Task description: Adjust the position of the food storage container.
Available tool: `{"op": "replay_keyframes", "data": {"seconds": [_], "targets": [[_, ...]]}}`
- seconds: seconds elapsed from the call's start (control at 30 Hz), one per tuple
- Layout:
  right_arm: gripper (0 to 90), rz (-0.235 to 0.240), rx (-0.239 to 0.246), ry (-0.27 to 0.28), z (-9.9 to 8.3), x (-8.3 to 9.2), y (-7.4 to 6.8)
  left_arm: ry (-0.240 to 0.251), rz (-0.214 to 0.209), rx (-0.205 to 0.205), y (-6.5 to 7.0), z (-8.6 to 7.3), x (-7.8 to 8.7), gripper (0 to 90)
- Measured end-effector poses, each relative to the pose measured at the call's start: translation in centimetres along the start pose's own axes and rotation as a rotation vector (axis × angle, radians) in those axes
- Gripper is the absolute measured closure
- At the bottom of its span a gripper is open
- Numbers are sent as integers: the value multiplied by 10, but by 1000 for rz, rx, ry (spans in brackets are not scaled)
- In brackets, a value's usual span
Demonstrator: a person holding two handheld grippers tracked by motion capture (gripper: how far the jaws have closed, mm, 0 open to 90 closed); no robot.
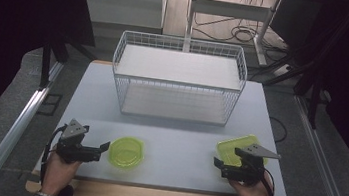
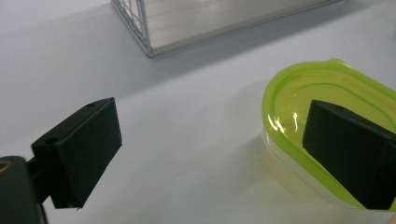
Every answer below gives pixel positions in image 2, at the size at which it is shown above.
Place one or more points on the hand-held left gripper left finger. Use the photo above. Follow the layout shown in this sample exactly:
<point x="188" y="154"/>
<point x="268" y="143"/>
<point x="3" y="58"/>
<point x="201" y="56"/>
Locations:
<point x="81" y="155"/>

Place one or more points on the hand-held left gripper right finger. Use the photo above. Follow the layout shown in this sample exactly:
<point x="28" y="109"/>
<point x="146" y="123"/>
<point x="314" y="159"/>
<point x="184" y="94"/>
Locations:
<point x="351" y="155"/>

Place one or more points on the round green-lidded container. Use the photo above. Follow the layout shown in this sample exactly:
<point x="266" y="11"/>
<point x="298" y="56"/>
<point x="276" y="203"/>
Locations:
<point x="286" y="102"/>

